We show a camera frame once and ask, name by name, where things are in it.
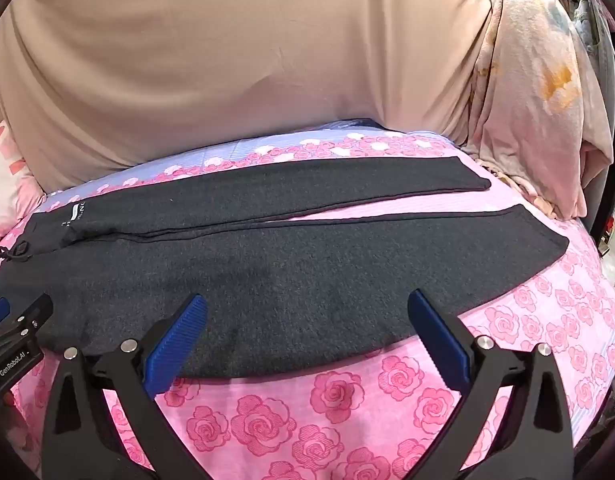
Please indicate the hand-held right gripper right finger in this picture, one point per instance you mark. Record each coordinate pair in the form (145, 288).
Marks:
(437, 340)

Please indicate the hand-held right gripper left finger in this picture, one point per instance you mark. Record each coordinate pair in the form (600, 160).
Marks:
(178, 344)

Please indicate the dark grey pants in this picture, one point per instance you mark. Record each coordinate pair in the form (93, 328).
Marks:
(287, 270)

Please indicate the pink rose print bed sheet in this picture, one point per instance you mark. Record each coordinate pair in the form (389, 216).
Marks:
(387, 410)

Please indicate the pink and white pillow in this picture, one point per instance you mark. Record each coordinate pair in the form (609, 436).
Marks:
(7, 170)

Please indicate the pale pink floral quilt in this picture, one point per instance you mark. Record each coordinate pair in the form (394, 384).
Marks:
(537, 110)

